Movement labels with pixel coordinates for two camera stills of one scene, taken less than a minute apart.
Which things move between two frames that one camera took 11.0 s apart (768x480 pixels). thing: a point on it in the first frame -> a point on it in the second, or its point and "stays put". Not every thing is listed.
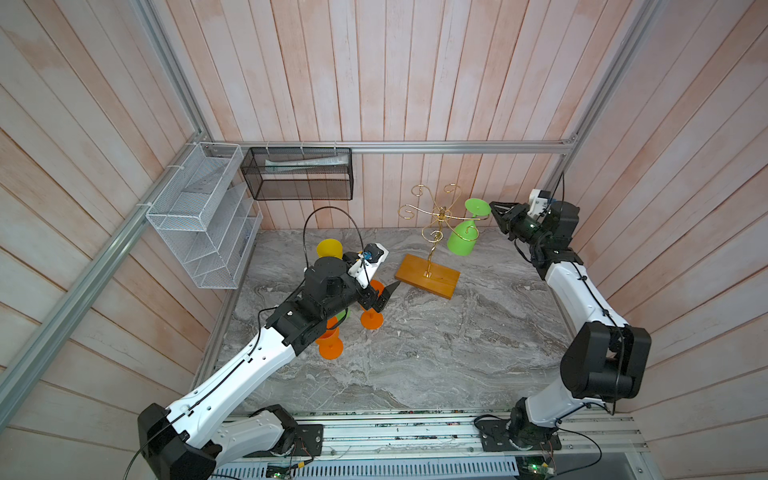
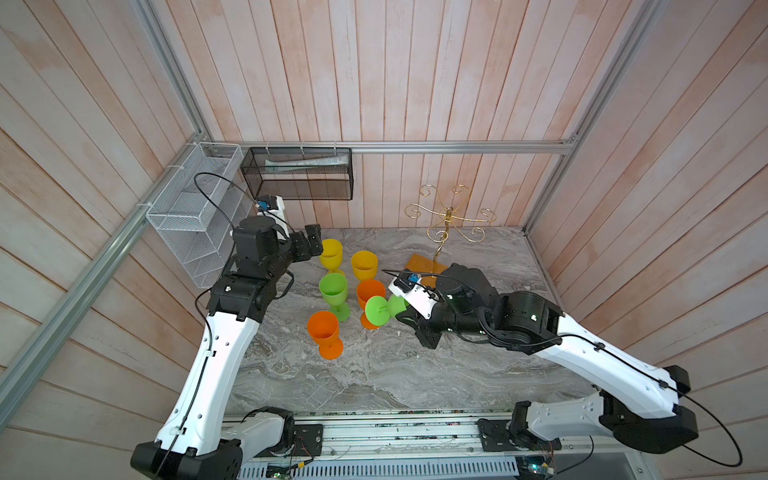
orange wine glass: [371, 318] stays put
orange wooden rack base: [428, 276] stays put
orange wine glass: [330, 344] stays put
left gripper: [368, 300] -> [303, 252]
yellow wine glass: [329, 247] stays put
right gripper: [520, 214] -> [418, 323]
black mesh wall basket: [299, 173] stays put
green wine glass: [465, 235] -> [380, 310]
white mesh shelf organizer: [209, 215] stays put
